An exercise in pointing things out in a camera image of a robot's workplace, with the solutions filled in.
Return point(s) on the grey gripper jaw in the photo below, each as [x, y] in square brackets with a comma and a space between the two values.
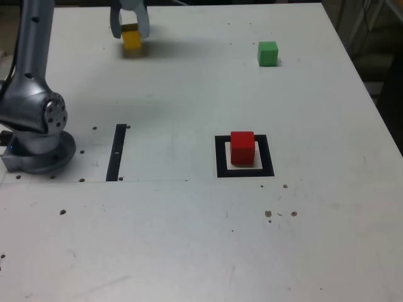
[143, 25]
[116, 25]

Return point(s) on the yellow cube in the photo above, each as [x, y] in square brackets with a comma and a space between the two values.
[132, 41]

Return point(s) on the green cube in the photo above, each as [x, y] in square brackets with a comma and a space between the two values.
[267, 53]

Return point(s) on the red cube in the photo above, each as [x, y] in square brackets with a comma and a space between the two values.
[242, 151]

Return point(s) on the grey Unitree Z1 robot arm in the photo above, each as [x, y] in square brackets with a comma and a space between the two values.
[31, 63]

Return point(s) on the black tape square outline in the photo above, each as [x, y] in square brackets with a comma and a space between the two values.
[220, 157]

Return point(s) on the black tape strip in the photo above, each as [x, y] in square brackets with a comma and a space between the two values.
[115, 157]

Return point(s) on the grey metal rack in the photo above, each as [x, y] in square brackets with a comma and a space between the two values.
[374, 87]

